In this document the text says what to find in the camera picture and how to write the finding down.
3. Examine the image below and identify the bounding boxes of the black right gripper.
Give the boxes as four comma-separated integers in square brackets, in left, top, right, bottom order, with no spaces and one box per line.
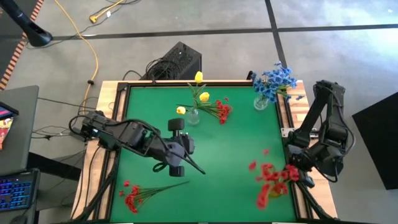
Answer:
[287,144,318,189]

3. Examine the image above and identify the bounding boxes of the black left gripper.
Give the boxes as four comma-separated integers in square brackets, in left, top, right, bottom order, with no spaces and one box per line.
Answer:
[155,117,206,177]

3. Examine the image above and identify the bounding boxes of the red artificial flower bunch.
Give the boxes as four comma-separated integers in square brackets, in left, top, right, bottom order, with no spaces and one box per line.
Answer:
[248,148,301,211]
[176,96,234,125]
[119,180,190,215]

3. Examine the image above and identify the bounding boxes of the yellow artificial tulip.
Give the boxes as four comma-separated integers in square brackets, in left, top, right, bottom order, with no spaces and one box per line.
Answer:
[194,91,211,113]
[176,105,193,116]
[188,70,208,113]

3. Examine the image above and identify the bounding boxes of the blue artificial flower bunch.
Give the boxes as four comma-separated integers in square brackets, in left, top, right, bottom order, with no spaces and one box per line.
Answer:
[251,72,305,103]
[262,61,299,94]

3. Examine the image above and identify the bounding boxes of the yellow glass vase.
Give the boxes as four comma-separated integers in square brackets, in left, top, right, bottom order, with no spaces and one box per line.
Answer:
[267,186,282,200]

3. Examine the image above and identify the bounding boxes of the clear ribbed glass vase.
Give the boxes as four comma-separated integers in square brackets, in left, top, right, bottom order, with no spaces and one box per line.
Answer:
[186,107,200,126]

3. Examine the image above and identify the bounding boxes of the clear bulbous glass vase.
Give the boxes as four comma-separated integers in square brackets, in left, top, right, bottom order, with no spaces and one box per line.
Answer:
[253,94,270,111]

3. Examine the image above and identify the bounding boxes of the green table mat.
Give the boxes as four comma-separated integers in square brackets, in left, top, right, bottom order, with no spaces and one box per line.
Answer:
[109,86,297,223]

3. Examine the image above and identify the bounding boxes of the black cabinet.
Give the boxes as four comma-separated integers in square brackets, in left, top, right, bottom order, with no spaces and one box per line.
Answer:
[352,91,398,190]

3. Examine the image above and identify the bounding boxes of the black computer tower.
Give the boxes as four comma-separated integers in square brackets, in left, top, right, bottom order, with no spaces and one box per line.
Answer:
[141,41,203,81]

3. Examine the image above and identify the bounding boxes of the black desk foot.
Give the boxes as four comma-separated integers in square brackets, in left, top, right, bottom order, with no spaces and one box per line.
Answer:
[27,151,82,182]

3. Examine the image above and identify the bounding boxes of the grey desk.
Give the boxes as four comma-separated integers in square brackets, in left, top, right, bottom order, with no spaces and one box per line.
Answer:
[0,85,40,177]

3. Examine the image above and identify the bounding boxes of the yellow power plug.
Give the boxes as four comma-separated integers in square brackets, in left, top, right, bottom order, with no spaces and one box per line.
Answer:
[89,0,126,24]

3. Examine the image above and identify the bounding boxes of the black backlit keyboard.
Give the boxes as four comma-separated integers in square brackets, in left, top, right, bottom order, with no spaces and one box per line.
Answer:
[0,169,40,213]

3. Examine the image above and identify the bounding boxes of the black computer mouse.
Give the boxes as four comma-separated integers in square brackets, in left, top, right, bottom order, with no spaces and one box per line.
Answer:
[9,214,29,224]

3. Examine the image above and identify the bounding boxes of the yellow red snack bag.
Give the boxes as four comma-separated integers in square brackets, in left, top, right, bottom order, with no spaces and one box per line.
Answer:
[0,117,15,151]

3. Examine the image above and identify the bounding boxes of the colourful tablet screen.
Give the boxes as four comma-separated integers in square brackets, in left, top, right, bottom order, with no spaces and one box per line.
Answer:
[0,101,19,121]

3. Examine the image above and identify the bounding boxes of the black stand base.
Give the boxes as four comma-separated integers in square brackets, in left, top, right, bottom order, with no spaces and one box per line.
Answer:
[0,0,53,47]

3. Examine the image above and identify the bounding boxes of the black frame strut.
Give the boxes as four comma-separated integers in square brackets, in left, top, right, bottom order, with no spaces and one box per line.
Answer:
[295,183,336,222]
[70,146,121,222]

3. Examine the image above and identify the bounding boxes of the black table frame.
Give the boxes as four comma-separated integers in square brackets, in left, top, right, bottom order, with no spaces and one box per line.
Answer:
[105,80,302,223]

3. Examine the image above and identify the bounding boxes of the black coiled cable bundle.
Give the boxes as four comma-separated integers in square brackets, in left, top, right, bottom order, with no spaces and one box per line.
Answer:
[144,57,177,82]

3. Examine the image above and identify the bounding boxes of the yellow extension cable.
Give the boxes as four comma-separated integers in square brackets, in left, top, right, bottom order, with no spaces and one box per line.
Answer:
[53,0,100,100]

